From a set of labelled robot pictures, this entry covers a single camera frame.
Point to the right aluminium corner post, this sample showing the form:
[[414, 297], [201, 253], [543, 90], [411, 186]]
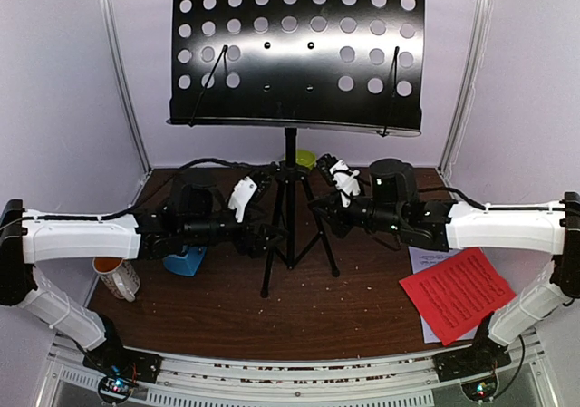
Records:
[[467, 89]]

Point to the blue metronome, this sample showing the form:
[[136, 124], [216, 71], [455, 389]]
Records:
[[186, 263]]

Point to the red sheet music paper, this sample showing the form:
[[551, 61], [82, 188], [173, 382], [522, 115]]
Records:
[[455, 295]]

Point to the black music stand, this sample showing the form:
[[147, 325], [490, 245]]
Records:
[[347, 65]]

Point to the left aluminium corner post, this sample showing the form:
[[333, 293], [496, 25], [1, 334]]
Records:
[[108, 16]]

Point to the white sheet music paper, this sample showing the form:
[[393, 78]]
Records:
[[422, 259]]

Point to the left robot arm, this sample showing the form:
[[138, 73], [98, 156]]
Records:
[[195, 214]]

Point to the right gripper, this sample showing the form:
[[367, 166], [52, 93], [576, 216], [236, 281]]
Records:
[[332, 208]]

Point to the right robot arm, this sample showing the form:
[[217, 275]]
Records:
[[392, 204]]

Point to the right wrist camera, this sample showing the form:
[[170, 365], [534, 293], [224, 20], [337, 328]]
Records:
[[346, 181]]

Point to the green plastic bowl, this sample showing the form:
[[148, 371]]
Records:
[[305, 159]]

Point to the white patterned mug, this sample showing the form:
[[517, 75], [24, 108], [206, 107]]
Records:
[[119, 276]]

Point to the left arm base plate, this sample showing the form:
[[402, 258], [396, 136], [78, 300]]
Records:
[[122, 370]]

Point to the aluminium corner post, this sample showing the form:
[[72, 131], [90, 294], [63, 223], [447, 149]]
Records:
[[108, 16], [467, 89]]

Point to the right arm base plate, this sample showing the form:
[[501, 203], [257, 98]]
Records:
[[477, 371]]

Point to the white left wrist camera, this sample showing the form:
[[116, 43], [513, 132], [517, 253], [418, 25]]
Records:
[[240, 197]]

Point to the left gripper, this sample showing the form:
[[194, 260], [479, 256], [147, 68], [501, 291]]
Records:
[[256, 247]]

